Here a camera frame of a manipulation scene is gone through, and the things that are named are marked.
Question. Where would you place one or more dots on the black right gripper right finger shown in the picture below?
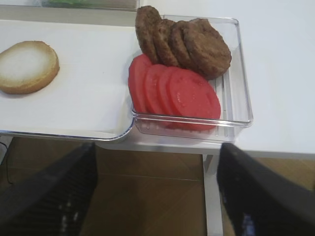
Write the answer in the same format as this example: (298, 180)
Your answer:
(260, 202)

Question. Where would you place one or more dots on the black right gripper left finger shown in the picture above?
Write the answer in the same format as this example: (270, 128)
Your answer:
(54, 201)

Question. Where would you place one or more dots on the plain bottom bun half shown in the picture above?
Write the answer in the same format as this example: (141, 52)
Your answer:
(27, 67)

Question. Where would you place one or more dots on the clear lettuce and cheese container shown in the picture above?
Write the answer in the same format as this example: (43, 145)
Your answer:
(129, 5)

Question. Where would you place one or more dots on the white table leg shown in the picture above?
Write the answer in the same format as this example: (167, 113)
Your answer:
(212, 196)

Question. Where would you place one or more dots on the clear patty and tomato container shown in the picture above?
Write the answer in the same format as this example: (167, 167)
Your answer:
(231, 89)

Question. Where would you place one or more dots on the front red tomato slice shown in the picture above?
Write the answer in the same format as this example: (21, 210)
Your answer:
(192, 96)

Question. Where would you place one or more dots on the red tomato slice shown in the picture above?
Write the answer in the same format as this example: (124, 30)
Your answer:
(192, 96)
(162, 89)
(137, 72)
(150, 88)

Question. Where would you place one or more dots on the front brown burger patty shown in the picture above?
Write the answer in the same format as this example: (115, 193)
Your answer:
(207, 48)

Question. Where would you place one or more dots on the brown burger patty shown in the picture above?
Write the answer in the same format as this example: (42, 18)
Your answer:
(161, 41)
(207, 48)
(178, 47)
(147, 18)

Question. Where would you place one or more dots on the back red tomato slice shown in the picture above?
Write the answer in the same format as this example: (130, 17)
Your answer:
(137, 72)

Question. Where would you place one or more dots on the silver metal tray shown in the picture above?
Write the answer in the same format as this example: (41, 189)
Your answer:
(73, 110)

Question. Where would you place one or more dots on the back brown burger patty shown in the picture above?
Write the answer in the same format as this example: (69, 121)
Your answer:
(147, 18)

